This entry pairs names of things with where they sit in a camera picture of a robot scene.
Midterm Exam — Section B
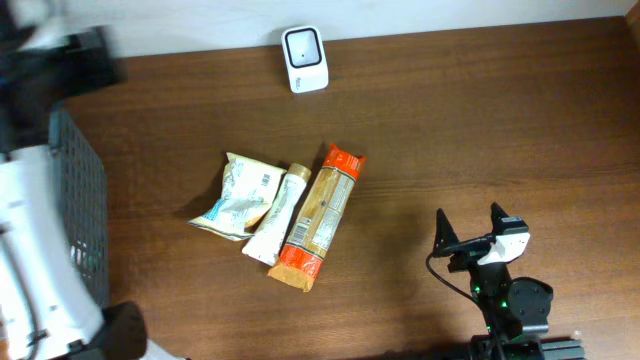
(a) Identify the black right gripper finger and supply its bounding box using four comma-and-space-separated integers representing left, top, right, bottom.
433, 208, 459, 249
490, 202, 509, 234

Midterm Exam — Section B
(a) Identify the orange spaghetti packet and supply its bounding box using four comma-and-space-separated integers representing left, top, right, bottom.
268, 145, 366, 292

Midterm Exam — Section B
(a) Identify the white tube with gold cap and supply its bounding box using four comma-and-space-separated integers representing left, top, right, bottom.
242, 163, 311, 266

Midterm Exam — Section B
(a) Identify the white cream snack bag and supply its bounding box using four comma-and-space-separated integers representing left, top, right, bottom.
188, 152, 286, 241

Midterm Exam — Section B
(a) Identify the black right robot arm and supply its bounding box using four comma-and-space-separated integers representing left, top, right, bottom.
428, 203, 554, 344

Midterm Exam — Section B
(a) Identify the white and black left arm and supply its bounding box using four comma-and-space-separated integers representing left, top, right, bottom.
1, 1, 148, 359

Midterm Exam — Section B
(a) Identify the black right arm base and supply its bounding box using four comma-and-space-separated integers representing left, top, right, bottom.
464, 336, 586, 360

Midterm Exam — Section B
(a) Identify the white barcode scanner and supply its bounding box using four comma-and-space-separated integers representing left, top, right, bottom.
281, 25, 329, 94

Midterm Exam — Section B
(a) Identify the grey plastic mesh basket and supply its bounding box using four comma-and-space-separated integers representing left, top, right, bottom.
49, 109, 110, 308

